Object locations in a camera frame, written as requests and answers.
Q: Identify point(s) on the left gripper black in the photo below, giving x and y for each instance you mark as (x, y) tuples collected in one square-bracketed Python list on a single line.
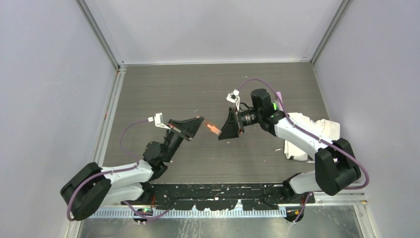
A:
[(188, 128)]

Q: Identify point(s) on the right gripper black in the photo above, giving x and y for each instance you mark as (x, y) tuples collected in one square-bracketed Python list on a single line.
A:
[(230, 130)]

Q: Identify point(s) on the orange highlighter pen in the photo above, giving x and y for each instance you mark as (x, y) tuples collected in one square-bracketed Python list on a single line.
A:
[(213, 129)]

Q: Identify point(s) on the pink highlighter pen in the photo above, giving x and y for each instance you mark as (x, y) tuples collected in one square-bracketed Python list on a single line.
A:
[(279, 98)]

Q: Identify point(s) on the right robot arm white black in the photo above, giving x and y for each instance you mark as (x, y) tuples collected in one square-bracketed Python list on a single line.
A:
[(335, 165)]

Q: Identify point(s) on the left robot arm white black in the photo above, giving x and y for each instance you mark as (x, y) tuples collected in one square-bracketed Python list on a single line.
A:
[(95, 186)]

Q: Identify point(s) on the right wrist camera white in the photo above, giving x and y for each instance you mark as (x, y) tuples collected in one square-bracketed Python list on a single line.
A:
[(234, 98)]

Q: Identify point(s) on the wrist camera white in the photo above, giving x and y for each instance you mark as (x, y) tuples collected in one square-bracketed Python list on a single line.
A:
[(234, 98), (157, 119)]

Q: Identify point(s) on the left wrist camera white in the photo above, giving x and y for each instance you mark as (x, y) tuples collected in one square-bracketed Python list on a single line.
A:
[(157, 119)]

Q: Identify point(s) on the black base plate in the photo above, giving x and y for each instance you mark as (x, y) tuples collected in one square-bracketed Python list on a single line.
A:
[(219, 196)]

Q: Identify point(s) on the aluminium frame rail left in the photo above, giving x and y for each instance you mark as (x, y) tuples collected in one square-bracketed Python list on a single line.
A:
[(108, 117)]

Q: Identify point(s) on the slotted cable duct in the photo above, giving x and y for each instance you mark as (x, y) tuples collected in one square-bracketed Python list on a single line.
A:
[(122, 213)]

